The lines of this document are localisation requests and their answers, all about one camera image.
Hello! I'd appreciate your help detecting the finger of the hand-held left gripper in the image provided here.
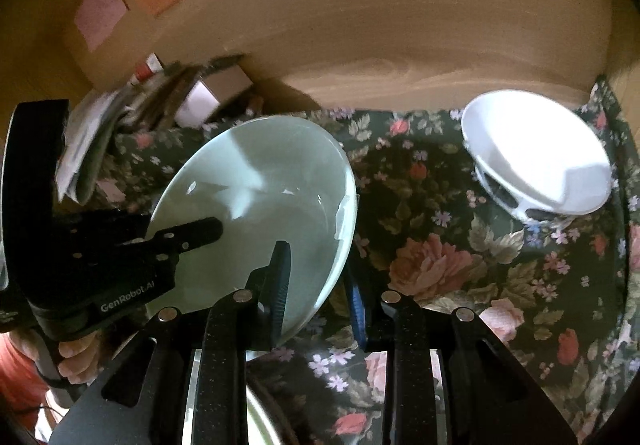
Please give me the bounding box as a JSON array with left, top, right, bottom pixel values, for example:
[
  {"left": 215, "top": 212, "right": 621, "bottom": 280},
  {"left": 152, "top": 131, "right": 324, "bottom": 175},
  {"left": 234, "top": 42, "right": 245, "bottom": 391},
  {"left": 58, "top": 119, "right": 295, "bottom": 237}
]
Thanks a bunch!
[{"left": 142, "top": 217, "right": 224, "bottom": 260}]

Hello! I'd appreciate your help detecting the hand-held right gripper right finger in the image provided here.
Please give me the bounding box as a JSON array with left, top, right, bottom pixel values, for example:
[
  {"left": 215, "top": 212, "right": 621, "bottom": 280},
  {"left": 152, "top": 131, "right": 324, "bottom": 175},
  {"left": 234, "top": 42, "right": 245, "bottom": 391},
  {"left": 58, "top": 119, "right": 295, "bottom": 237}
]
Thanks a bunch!
[{"left": 345, "top": 255, "right": 578, "bottom": 445}]

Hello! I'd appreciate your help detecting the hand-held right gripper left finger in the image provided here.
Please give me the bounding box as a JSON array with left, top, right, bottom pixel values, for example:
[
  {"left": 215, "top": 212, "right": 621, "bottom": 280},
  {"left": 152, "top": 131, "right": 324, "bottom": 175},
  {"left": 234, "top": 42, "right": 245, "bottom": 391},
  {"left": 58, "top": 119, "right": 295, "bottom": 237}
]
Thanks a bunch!
[{"left": 50, "top": 241, "right": 292, "bottom": 445}]

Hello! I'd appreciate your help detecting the pale green bowl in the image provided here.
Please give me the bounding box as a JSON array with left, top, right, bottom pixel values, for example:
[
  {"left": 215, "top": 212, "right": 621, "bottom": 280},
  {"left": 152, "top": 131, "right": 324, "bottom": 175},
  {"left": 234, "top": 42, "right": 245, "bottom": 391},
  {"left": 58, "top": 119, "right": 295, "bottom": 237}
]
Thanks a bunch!
[{"left": 145, "top": 115, "right": 359, "bottom": 349}]

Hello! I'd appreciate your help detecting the person's left forearm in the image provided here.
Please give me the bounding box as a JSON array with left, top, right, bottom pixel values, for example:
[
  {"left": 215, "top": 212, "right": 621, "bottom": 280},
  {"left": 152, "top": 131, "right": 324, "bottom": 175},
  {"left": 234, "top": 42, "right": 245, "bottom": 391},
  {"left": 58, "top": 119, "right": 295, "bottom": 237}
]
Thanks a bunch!
[{"left": 0, "top": 332, "right": 48, "bottom": 426}]

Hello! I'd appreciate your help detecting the person's left hand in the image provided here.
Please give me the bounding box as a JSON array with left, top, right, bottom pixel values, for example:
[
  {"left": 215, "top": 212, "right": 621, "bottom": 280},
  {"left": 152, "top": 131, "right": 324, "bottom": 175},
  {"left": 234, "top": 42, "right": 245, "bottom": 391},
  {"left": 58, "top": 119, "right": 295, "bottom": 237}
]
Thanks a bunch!
[{"left": 12, "top": 325, "right": 115, "bottom": 390}]

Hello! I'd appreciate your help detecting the dark floral tablecloth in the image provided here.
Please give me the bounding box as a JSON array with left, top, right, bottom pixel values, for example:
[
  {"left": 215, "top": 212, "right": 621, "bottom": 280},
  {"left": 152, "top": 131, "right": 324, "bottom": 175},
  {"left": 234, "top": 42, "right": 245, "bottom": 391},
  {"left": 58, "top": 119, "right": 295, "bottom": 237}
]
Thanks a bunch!
[{"left": 100, "top": 75, "right": 640, "bottom": 445}]

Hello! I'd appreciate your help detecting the small white box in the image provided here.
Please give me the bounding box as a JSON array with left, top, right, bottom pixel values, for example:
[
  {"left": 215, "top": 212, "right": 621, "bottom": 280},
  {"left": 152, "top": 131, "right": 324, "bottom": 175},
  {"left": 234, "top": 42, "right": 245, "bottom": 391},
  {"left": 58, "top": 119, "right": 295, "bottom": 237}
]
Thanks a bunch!
[{"left": 175, "top": 80, "right": 222, "bottom": 128}]

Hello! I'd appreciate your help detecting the stack of white papers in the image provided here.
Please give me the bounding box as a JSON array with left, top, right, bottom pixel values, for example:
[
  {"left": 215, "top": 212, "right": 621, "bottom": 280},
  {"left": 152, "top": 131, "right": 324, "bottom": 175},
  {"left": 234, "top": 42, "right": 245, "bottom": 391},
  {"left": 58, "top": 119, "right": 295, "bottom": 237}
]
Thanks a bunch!
[{"left": 55, "top": 90, "right": 127, "bottom": 204}]

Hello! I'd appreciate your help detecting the brown clutter pile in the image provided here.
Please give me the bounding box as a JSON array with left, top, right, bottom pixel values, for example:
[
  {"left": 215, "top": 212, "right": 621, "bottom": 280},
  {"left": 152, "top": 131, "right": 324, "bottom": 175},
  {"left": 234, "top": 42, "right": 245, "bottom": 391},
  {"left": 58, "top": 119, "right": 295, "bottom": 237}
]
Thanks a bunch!
[{"left": 122, "top": 67, "right": 201, "bottom": 132}]

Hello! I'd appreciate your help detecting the brown cardboard box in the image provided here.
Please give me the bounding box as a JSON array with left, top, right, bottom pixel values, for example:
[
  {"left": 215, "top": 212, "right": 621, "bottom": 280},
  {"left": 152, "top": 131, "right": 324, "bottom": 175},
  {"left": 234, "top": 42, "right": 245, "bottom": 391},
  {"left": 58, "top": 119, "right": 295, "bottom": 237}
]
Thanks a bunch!
[{"left": 200, "top": 64, "right": 254, "bottom": 116}]

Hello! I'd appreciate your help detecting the red-capped white bottle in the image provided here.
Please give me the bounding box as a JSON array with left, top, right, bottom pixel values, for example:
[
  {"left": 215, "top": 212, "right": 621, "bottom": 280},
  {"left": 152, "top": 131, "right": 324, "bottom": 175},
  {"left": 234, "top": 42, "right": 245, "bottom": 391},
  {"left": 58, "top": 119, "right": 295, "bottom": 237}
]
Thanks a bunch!
[{"left": 131, "top": 53, "right": 164, "bottom": 86}]

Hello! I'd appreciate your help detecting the pink paper sheet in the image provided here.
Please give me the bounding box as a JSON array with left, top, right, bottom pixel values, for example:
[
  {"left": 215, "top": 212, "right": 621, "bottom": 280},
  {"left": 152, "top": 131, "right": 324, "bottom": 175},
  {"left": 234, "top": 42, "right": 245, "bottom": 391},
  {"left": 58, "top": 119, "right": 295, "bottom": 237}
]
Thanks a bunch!
[{"left": 75, "top": 0, "right": 129, "bottom": 53}]

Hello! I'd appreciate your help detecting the white bowl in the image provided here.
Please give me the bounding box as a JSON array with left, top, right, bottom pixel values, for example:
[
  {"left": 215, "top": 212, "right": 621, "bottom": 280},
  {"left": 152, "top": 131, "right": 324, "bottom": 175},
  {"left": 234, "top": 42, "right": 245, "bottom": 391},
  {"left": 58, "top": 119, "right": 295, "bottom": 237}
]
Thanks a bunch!
[{"left": 460, "top": 90, "right": 614, "bottom": 226}]

